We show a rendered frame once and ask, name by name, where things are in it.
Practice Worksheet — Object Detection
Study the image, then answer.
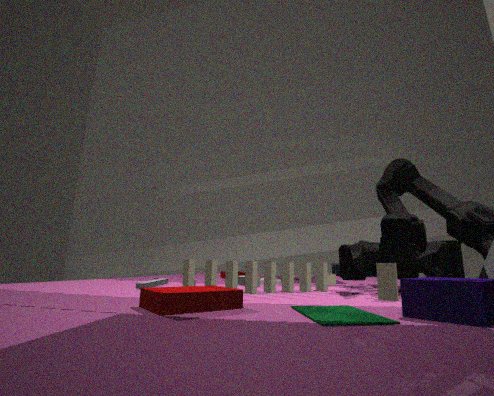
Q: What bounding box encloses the purple block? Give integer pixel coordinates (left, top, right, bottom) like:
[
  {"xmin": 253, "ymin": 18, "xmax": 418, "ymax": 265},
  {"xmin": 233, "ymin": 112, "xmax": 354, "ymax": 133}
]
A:
[{"xmin": 400, "ymin": 277, "xmax": 494, "ymax": 328}]

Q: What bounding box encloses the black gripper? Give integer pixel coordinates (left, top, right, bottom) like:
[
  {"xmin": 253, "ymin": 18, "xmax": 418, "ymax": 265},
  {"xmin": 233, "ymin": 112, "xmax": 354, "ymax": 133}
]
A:
[{"xmin": 338, "ymin": 240, "xmax": 465, "ymax": 281}]

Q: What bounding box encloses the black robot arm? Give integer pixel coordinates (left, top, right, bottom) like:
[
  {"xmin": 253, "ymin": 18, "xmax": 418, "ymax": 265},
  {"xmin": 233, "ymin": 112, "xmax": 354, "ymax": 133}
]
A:
[{"xmin": 354, "ymin": 159, "xmax": 494, "ymax": 260}]

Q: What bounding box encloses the green flat panel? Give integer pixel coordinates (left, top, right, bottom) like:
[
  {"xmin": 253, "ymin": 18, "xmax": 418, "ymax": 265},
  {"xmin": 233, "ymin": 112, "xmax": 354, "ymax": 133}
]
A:
[{"xmin": 291, "ymin": 305, "xmax": 400, "ymax": 326}]

